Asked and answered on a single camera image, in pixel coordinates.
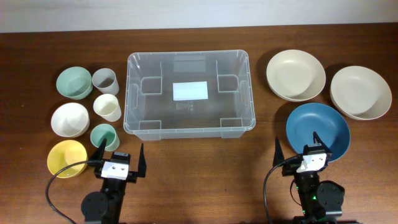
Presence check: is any blue plate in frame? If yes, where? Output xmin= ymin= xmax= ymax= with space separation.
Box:
xmin=285 ymin=103 xmax=351 ymax=162

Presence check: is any beige plate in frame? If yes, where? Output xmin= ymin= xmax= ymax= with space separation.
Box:
xmin=266 ymin=50 xmax=326 ymax=102
xmin=330 ymin=66 xmax=392 ymax=120

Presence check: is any green bowl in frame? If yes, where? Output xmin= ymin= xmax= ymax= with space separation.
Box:
xmin=56 ymin=67 xmax=93 ymax=100

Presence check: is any clear plastic storage container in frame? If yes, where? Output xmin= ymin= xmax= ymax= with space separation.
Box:
xmin=123 ymin=50 xmax=256 ymax=141

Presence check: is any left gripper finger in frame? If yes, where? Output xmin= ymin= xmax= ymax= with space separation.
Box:
xmin=90 ymin=139 xmax=107 ymax=161
xmin=137 ymin=143 xmax=147 ymax=178

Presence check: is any cream cup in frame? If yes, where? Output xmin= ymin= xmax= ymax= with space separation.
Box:
xmin=93 ymin=94 xmax=121 ymax=122

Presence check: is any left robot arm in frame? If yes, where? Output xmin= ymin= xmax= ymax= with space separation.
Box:
xmin=81 ymin=139 xmax=147 ymax=223

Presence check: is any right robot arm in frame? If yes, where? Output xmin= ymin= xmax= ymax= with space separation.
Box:
xmin=273 ymin=132 xmax=345 ymax=224

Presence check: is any white bowl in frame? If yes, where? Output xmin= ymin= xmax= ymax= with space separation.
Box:
xmin=50 ymin=103 xmax=90 ymax=138

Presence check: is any yellow bowl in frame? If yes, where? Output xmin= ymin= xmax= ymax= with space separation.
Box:
xmin=47 ymin=140 xmax=88 ymax=179

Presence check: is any grey cup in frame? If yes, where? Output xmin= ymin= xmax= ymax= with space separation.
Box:
xmin=92 ymin=68 xmax=119 ymax=95

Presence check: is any white label in container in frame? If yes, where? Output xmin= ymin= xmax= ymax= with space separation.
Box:
xmin=173 ymin=82 xmax=208 ymax=101

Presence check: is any green cup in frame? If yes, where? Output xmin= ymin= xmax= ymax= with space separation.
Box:
xmin=90 ymin=124 xmax=120 ymax=152

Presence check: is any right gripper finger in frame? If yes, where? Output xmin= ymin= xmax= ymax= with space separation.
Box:
xmin=272 ymin=137 xmax=285 ymax=167
xmin=313 ymin=131 xmax=331 ymax=154

